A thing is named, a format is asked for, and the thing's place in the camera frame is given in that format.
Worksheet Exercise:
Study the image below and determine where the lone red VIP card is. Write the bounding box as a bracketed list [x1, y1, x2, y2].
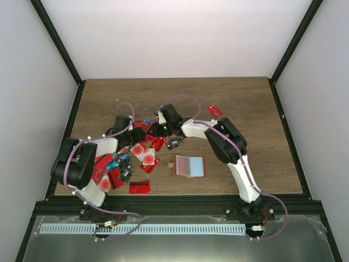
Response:
[207, 104, 223, 118]

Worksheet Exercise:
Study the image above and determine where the purple cable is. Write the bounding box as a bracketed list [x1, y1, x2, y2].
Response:
[63, 102, 142, 242]
[155, 94, 289, 241]

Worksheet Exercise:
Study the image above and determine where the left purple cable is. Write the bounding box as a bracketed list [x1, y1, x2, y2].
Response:
[63, 102, 142, 242]

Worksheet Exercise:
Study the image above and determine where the black VIP card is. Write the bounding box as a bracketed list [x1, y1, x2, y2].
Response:
[165, 139, 184, 151]

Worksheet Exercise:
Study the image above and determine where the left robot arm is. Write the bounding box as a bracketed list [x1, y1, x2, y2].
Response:
[51, 116, 146, 221]

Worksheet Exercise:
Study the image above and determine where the brown leather card holder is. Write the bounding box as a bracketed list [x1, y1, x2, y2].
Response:
[167, 154, 207, 178]

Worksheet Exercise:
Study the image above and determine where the black frame front beam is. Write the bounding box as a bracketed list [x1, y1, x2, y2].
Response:
[33, 194, 324, 220]

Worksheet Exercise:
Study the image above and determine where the red VIP card handled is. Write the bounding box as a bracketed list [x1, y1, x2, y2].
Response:
[149, 137, 167, 152]

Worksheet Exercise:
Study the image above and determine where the red card horizontal stripe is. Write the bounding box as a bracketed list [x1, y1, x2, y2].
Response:
[129, 180, 151, 194]

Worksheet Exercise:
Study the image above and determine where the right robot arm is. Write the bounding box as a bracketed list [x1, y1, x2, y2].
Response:
[147, 104, 263, 220]

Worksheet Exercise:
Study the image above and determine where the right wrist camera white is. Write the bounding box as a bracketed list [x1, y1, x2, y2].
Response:
[154, 110, 167, 124]

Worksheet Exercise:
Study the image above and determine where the white card red circle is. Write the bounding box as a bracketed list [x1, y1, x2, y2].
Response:
[142, 148, 155, 165]

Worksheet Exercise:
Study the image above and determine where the red card vertical stripe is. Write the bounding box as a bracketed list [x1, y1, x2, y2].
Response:
[176, 156, 190, 176]

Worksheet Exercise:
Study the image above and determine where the light blue slotted rail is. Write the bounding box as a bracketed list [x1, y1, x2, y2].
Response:
[39, 223, 246, 236]

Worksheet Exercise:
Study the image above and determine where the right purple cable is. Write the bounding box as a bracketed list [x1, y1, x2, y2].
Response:
[155, 94, 289, 241]

